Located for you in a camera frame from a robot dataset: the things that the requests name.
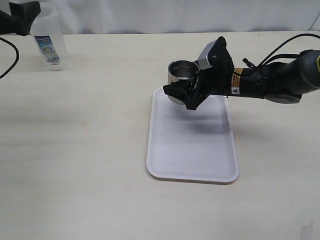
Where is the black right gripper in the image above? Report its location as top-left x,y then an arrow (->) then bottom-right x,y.
163,36 -> 234,111

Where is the stainless steel cup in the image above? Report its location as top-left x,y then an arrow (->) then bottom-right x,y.
167,59 -> 200,105

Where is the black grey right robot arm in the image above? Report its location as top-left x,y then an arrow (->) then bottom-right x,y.
162,36 -> 320,110

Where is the white backdrop curtain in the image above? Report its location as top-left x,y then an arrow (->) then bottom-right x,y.
50,0 -> 320,34

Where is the white rectangular plastic tray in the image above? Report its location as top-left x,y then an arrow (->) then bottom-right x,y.
146,87 -> 240,184

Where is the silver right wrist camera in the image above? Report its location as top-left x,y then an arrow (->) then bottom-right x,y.
197,40 -> 217,70

